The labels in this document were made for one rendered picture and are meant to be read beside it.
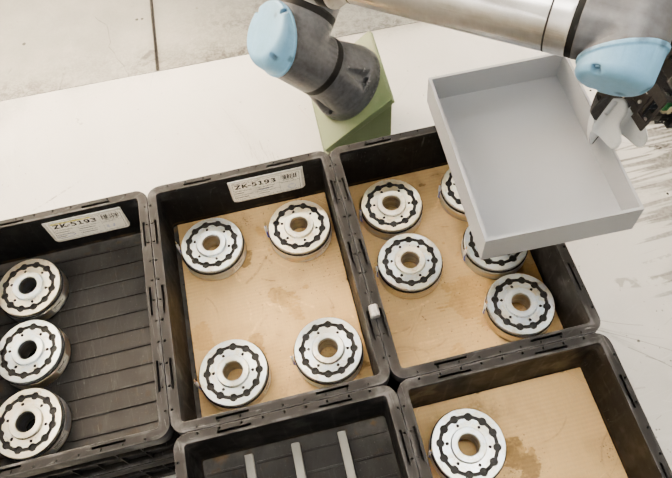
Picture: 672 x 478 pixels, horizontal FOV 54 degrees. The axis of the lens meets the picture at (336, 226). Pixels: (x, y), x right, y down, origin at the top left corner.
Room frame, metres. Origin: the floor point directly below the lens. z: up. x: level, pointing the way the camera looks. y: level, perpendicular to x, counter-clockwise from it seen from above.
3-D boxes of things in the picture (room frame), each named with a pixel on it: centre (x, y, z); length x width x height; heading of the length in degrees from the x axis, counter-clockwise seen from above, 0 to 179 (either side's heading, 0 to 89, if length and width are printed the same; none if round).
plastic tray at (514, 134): (0.52, -0.27, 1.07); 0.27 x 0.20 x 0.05; 5
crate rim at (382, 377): (0.44, 0.12, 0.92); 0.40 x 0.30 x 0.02; 8
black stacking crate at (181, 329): (0.44, 0.12, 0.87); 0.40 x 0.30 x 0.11; 8
